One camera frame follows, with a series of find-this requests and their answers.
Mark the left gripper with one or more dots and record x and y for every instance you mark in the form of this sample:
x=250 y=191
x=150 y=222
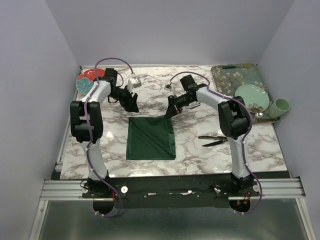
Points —
x=130 y=103

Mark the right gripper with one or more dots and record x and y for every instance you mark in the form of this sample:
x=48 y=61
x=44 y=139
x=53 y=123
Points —
x=172 y=108

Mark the dark green cloth napkin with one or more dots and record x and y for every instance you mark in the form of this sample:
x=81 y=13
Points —
x=150 y=138

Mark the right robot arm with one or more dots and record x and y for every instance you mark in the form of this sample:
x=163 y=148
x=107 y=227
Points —
x=235 y=122

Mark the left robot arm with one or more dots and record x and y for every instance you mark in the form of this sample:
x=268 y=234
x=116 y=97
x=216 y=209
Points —
x=86 y=121

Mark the red plate with blue flower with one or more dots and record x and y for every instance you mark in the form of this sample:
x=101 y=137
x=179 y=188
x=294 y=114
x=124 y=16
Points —
x=85 y=81

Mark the floral teal serving tray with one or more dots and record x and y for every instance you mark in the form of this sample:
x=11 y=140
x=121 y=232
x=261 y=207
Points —
x=228 y=78

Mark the light green plate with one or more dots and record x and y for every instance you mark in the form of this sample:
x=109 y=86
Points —
x=255 y=98

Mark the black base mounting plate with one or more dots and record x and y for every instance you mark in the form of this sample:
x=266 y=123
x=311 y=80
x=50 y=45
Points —
x=206 y=200

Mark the light green cup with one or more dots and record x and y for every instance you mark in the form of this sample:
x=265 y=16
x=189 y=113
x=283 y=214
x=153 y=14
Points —
x=278 y=108

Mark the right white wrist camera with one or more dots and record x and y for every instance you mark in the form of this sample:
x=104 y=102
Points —
x=168 y=87

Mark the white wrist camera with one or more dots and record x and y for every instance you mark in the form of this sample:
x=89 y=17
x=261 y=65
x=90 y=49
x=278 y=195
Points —
x=168 y=87
x=133 y=83

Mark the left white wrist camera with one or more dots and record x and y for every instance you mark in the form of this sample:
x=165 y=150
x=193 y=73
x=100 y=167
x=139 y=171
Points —
x=133 y=83

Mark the aluminium frame rail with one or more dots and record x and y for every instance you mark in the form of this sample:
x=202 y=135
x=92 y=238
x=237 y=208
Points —
x=70 y=190

